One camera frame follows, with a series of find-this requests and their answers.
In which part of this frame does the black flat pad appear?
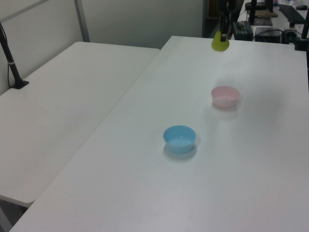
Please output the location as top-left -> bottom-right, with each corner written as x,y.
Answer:
253,17 -> 273,27

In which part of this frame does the blue plastic bowl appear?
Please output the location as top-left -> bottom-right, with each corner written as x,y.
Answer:
163,125 -> 196,154

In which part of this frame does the black monitor stand pole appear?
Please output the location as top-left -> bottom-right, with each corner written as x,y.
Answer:
249,0 -> 258,26

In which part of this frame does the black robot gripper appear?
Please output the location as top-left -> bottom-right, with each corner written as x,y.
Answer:
217,0 -> 239,42

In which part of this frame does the black camera stand pole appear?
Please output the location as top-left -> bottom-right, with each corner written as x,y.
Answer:
0,21 -> 30,90

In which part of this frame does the black camera stand with clamp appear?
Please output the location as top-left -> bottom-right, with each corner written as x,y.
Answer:
293,11 -> 309,52

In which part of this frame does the grey partition frame post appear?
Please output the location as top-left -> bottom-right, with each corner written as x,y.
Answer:
74,0 -> 91,43

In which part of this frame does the brown wooden board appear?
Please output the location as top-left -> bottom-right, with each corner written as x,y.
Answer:
245,9 -> 279,18

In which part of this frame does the green pear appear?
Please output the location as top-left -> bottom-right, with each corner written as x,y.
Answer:
211,29 -> 230,53

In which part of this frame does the pink plastic bowl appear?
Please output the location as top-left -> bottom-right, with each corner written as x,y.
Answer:
211,86 -> 240,108

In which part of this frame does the black electronics box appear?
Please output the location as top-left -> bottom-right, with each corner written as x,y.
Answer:
253,27 -> 283,44

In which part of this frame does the black and green device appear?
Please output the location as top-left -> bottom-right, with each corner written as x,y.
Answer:
231,20 -> 254,41

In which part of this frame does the black keyboard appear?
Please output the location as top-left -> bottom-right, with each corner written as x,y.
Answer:
278,3 -> 306,24

